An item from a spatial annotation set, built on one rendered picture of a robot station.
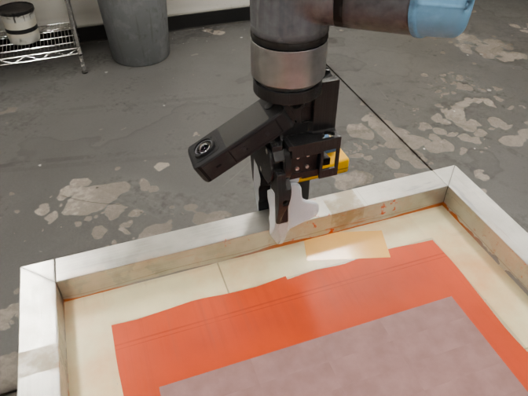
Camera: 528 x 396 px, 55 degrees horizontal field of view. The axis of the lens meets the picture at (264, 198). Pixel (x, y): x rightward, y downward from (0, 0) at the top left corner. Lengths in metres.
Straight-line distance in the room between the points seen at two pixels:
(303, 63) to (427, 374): 0.33
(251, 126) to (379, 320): 0.25
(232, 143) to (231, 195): 1.69
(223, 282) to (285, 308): 0.08
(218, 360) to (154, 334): 0.08
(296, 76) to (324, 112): 0.07
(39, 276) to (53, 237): 1.56
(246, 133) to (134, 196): 1.78
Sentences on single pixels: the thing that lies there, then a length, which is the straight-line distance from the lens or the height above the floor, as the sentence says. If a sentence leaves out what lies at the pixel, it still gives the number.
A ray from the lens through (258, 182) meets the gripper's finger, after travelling 0.61.
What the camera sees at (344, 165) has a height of 0.94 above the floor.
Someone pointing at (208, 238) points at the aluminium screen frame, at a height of 0.99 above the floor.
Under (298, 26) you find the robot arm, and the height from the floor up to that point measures 1.25.
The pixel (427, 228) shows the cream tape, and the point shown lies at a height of 0.96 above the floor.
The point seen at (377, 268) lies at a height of 0.96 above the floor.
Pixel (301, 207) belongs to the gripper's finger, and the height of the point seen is 1.03.
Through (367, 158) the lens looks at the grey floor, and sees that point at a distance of 2.47.
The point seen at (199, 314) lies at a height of 0.96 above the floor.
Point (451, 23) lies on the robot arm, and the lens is 0.45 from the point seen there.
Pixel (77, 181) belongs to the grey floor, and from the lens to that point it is 2.43.
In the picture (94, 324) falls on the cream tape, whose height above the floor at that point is 0.96.
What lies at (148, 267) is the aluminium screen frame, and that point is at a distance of 0.61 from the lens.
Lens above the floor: 1.42
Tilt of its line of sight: 40 degrees down
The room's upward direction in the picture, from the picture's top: straight up
